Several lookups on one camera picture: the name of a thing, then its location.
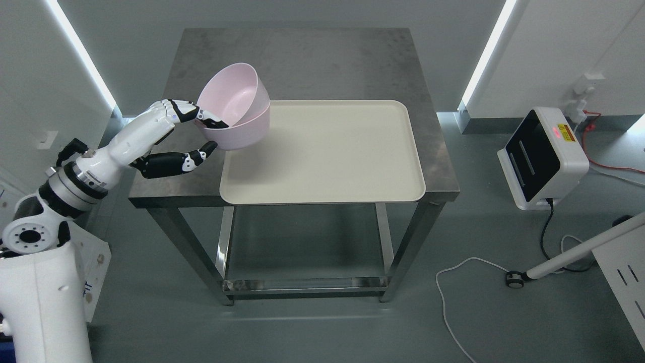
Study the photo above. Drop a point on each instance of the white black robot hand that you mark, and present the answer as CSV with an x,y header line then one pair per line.
x,y
130,146

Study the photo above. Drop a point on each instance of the pink bowl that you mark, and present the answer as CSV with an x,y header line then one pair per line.
x,y
233,96
243,134

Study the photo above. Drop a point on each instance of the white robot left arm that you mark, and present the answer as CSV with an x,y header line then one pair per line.
x,y
54,338

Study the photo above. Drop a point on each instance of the white labelled sign panel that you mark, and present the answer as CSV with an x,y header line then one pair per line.
x,y
93,267

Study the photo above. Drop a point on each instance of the stainless steel table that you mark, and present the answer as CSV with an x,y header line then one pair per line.
x,y
300,64

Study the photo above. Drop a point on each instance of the cream plastic tray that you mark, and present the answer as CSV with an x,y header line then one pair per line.
x,y
328,152

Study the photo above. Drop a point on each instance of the white wheeled stand leg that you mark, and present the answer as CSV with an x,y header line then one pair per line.
x,y
579,247

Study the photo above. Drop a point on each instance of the white black device box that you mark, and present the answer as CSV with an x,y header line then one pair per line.
x,y
543,160

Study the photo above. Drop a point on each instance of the white perforated panel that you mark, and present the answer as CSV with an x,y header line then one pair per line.
x,y
622,263

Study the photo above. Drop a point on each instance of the white wall socket plug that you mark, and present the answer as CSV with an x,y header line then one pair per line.
x,y
581,90

